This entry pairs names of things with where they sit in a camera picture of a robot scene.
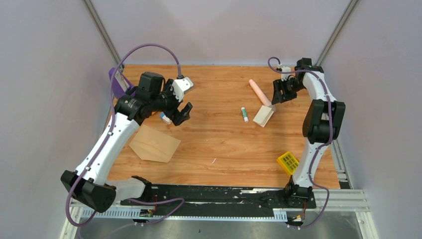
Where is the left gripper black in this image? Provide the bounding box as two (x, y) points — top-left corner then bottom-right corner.
(150, 79), (192, 125)

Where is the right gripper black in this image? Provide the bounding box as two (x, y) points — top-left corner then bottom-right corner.
(273, 78), (306, 106)

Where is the beige letter paper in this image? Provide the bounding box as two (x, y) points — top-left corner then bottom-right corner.
(253, 105), (275, 127)

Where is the brown paper envelope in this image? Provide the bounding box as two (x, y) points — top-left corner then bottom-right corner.
(129, 125), (181, 163)

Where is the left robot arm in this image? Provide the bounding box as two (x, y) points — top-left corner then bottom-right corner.
(61, 72), (194, 213)

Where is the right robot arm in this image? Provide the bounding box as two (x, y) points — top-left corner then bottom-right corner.
(270, 58), (346, 208)

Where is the pink cylindrical tube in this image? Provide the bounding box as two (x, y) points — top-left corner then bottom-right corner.
(248, 79), (272, 107)

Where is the blue white toy block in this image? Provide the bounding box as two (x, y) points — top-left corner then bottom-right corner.
(160, 112), (172, 124)

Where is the green white glue stick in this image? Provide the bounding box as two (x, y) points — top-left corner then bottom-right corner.
(241, 107), (249, 122)

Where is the yellow toy block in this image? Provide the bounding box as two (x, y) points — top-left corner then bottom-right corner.
(276, 151), (299, 176)

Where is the purple holder stand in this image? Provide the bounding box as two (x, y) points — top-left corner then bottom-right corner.
(108, 67), (134, 99)

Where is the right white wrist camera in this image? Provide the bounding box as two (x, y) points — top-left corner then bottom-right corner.
(276, 65), (292, 81)

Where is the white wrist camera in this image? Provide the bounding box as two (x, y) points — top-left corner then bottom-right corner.
(171, 77), (194, 102)
(276, 65), (292, 81)

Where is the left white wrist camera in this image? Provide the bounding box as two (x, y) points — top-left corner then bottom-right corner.
(171, 77), (194, 102)

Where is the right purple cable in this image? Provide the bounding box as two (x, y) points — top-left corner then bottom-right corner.
(267, 56), (334, 230)

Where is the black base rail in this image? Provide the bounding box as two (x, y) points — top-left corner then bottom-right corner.
(120, 183), (317, 220)

